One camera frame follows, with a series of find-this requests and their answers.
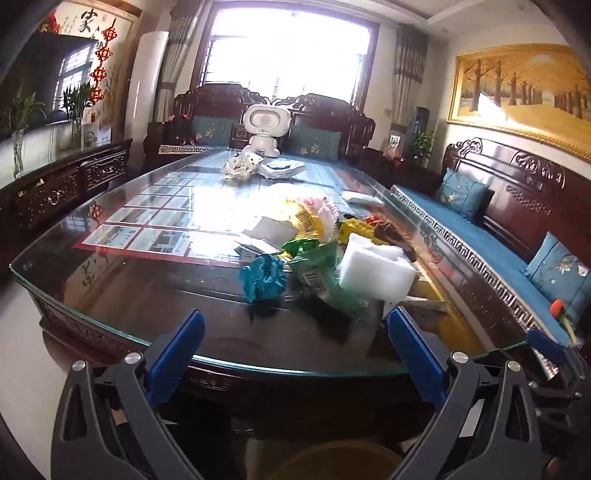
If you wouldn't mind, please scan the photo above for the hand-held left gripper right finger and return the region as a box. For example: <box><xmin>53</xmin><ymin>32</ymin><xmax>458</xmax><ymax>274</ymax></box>
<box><xmin>387</xmin><ymin>306</ymin><xmax>541</xmax><ymax>480</ymax></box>

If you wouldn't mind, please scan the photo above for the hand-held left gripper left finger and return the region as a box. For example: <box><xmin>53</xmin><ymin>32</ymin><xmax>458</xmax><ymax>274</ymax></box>
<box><xmin>50</xmin><ymin>309</ymin><xmax>206</xmax><ymax>480</ymax></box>

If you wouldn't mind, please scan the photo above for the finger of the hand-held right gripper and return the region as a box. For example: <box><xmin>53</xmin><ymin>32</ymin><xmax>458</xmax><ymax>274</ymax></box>
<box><xmin>526</xmin><ymin>329</ymin><xmax>591</xmax><ymax>370</ymax></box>

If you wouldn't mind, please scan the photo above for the white foam block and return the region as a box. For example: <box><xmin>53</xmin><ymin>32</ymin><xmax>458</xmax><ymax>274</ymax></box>
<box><xmin>339</xmin><ymin>233</ymin><xmax>417</xmax><ymax>301</ymax></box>

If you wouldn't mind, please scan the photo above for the teal wrapper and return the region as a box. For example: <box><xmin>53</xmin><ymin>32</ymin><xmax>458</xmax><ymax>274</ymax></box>
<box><xmin>239</xmin><ymin>254</ymin><xmax>288</xmax><ymax>303</ymax></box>

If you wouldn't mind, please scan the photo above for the green snack packet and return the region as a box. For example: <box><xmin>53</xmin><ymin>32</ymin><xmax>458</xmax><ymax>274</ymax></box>
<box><xmin>288</xmin><ymin>244</ymin><xmax>365</xmax><ymax>319</ymax></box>

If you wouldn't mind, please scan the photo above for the brown wrapper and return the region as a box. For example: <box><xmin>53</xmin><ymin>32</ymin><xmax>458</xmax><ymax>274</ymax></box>
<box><xmin>374</xmin><ymin>222</ymin><xmax>416</xmax><ymax>259</ymax></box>

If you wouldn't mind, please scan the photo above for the yellow trash bin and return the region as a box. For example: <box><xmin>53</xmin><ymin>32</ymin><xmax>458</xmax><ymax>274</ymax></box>
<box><xmin>274</xmin><ymin>438</ymin><xmax>411</xmax><ymax>480</ymax></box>

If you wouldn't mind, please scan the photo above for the white paper card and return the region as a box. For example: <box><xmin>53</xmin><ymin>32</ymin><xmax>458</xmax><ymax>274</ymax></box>
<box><xmin>233</xmin><ymin>216</ymin><xmax>296</xmax><ymax>259</ymax></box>

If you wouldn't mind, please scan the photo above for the bright green wrapper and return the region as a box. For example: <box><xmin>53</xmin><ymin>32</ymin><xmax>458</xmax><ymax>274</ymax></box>
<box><xmin>283</xmin><ymin>237</ymin><xmax>319</xmax><ymax>257</ymax></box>

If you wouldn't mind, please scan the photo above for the orange green toy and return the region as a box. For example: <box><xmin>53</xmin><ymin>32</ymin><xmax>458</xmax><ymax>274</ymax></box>
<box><xmin>549</xmin><ymin>299</ymin><xmax>580</xmax><ymax>344</ymax></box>

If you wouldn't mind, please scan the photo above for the carved dark wooden table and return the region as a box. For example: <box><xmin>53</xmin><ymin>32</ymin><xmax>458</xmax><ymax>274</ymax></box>
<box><xmin>9</xmin><ymin>147</ymin><xmax>529</xmax><ymax>439</ymax></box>

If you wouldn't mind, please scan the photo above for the blue embroidered pillow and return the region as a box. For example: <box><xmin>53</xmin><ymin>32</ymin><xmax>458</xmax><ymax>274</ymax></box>
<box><xmin>434</xmin><ymin>167</ymin><xmax>489</xmax><ymax>222</ymax></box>
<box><xmin>521</xmin><ymin>232</ymin><xmax>591</xmax><ymax>324</ymax></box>

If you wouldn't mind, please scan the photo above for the sheet of photos under glass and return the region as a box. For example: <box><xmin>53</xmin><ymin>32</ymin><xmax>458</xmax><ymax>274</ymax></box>
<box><xmin>74</xmin><ymin>168</ymin><xmax>241</xmax><ymax>268</ymax></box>

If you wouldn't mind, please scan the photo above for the carved wooden bench blue cushion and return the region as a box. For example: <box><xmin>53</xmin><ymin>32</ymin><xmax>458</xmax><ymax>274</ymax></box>
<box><xmin>390</xmin><ymin>137</ymin><xmax>591</xmax><ymax>352</ymax></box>

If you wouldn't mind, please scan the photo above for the yellow box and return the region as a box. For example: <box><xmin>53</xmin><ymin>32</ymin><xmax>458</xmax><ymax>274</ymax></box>
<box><xmin>339</xmin><ymin>217</ymin><xmax>386</xmax><ymax>245</ymax></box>

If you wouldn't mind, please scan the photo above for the white remote control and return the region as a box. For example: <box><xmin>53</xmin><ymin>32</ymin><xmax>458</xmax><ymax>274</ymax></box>
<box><xmin>341</xmin><ymin>191</ymin><xmax>385</xmax><ymax>206</ymax></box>

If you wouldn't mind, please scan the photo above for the pink white plastic bag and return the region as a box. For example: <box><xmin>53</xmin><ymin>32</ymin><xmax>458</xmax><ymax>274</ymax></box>
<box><xmin>295</xmin><ymin>194</ymin><xmax>342</xmax><ymax>232</ymax></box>

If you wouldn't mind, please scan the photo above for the yellow snack packet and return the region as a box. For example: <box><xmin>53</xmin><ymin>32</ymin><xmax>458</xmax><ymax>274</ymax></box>
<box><xmin>284</xmin><ymin>198</ymin><xmax>326</xmax><ymax>243</ymax></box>

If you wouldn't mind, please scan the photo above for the crumpled white yellow bag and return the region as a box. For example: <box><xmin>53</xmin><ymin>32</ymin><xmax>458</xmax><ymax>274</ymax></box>
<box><xmin>221</xmin><ymin>151</ymin><xmax>264</xmax><ymax>182</ymax></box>

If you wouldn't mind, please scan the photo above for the carved dark wooden cabinet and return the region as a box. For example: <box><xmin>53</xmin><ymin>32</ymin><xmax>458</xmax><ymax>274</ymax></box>
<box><xmin>0</xmin><ymin>138</ymin><xmax>134</xmax><ymax>278</ymax></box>

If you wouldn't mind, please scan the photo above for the potted green plant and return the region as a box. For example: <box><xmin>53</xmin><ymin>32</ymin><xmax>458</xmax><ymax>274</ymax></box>
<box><xmin>409</xmin><ymin>129</ymin><xmax>437</xmax><ymax>167</ymax></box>

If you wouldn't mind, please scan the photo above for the teal embroidered pillow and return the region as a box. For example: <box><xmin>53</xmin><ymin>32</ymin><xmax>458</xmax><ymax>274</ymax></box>
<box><xmin>189</xmin><ymin>115</ymin><xmax>238</xmax><ymax>148</ymax></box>
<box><xmin>287</xmin><ymin>124</ymin><xmax>343</xmax><ymax>161</ymax></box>

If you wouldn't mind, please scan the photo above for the white green box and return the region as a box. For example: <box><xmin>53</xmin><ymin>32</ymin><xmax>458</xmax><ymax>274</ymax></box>
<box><xmin>81</xmin><ymin>124</ymin><xmax>114</xmax><ymax>147</ymax></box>

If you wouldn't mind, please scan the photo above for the white robot toy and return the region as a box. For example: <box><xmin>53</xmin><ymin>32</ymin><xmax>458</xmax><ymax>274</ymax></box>
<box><xmin>241</xmin><ymin>104</ymin><xmax>291</xmax><ymax>158</ymax></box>

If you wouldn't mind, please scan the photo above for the carved dark wooden sofa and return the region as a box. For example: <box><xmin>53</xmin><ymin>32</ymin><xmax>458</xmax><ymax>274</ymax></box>
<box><xmin>143</xmin><ymin>83</ymin><xmax>377</xmax><ymax>171</ymax></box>

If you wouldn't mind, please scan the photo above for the gold framed tree painting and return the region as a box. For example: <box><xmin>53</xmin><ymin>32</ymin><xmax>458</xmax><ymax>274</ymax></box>
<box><xmin>445</xmin><ymin>43</ymin><xmax>591</xmax><ymax>160</ymax></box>

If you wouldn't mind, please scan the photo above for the bamboo plant in glass vase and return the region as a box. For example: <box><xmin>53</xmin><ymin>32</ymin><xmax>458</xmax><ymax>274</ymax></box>
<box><xmin>62</xmin><ymin>80</ymin><xmax>95</xmax><ymax>148</ymax></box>
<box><xmin>2</xmin><ymin>92</ymin><xmax>47</xmax><ymax>178</ymax></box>

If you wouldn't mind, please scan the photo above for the white standing air conditioner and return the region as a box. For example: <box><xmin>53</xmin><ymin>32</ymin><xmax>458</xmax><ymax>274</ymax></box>
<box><xmin>127</xmin><ymin>31</ymin><xmax>171</xmax><ymax>148</ymax></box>

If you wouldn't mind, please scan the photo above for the beige curtain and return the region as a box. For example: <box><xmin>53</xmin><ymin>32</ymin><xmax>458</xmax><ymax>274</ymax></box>
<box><xmin>390</xmin><ymin>23</ymin><xmax>428</xmax><ymax>127</ymax></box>
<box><xmin>154</xmin><ymin>0</ymin><xmax>213</xmax><ymax>125</ymax></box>

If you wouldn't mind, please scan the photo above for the red knot decoration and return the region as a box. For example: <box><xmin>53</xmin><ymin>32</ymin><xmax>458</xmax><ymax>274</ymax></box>
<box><xmin>90</xmin><ymin>18</ymin><xmax>118</xmax><ymax>104</ymax></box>

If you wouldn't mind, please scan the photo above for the black television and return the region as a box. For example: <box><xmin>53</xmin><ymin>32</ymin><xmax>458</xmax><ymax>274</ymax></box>
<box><xmin>0</xmin><ymin>32</ymin><xmax>100</xmax><ymax>139</ymax></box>

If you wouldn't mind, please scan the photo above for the large window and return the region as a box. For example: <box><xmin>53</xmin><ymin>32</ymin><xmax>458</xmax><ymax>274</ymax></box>
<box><xmin>191</xmin><ymin>2</ymin><xmax>379</xmax><ymax>112</ymax></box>

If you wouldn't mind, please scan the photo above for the framed calligraphy picture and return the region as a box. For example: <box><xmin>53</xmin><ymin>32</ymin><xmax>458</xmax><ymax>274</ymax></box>
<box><xmin>46</xmin><ymin>0</ymin><xmax>144</xmax><ymax>139</ymax></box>

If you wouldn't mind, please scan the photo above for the red hanging ornament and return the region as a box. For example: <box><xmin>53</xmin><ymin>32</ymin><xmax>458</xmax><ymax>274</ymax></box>
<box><xmin>39</xmin><ymin>11</ymin><xmax>63</xmax><ymax>35</ymax></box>

